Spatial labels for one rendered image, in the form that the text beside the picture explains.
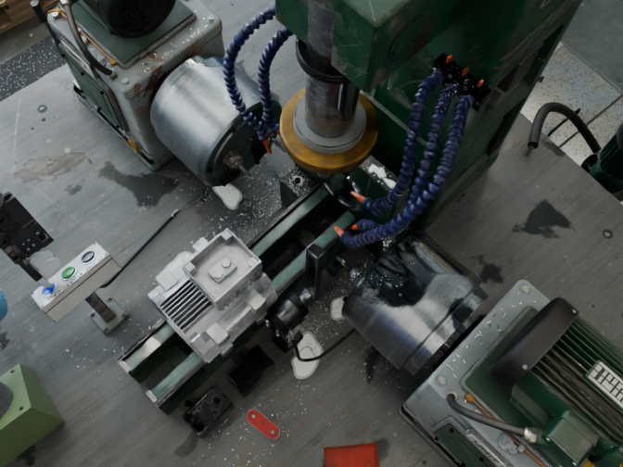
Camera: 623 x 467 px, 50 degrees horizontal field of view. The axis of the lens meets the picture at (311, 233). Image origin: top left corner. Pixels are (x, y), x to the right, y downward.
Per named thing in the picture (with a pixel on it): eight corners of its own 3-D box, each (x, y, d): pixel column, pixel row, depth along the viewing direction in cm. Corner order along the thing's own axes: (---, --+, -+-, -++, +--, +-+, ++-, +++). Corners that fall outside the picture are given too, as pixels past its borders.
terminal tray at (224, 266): (229, 240, 140) (226, 226, 133) (264, 274, 137) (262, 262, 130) (185, 278, 136) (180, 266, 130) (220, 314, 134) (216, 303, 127)
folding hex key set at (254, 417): (244, 418, 152) (243, 417, 151) (252, 407, 153) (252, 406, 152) (273, 443, 150) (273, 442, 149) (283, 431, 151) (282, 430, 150)
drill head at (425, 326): (384, 230, 159) (399, 182, 136) (519, 351, 148) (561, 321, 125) (309, 300, 151) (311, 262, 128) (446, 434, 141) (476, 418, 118)
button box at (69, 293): (108, 255, 145) (95, 239, 142) (122, 269, 140) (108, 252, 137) (44, 309, 140) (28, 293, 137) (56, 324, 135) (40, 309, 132)
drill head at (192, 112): (198, 64, 176) (184, -4, 153) (296, 151, 166) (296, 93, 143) (124, 120, 169) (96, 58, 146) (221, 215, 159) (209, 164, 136)
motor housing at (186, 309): (222, 253, 155) (214, 220, 137) (279, 309, 150) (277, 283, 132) (156, 310, 149) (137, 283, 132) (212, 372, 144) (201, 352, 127)
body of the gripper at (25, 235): (57, 243, 128) (17, 199, 120) (19, 272, 126) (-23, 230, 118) (43, 228, 134) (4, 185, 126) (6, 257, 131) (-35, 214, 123)
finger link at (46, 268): (75, 277, 135) (47, 247, 128) (51, 296, 133) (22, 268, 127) (69, 271, 137) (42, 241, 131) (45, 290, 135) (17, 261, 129)
